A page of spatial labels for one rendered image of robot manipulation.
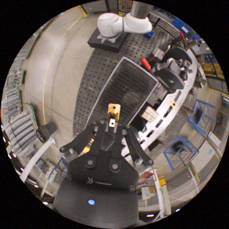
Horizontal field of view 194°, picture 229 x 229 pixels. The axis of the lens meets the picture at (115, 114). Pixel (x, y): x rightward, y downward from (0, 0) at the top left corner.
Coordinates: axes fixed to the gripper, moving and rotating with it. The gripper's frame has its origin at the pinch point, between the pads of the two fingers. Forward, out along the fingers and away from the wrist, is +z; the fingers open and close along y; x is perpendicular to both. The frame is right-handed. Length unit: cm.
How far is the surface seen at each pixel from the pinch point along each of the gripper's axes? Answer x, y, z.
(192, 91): 23, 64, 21
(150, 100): 6.3, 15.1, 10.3
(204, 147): -230, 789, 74
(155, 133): -17.1, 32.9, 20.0
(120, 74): 13.6, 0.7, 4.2
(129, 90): 9.0, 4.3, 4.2
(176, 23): 96, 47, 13
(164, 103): 6.0, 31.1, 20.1
